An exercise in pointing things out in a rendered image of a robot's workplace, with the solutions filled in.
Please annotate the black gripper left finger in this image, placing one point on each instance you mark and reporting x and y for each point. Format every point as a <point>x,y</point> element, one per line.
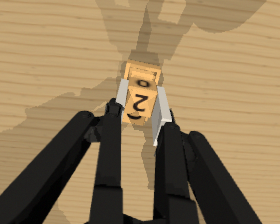
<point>31,196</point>

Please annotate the wooden digit cube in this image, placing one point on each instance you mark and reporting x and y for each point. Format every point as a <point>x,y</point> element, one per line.
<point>141,97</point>
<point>134,119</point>

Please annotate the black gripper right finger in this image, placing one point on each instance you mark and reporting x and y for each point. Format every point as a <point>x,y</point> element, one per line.
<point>218,196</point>

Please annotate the light wooden rectangular tray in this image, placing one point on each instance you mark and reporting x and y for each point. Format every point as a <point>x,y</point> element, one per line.
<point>142,70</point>

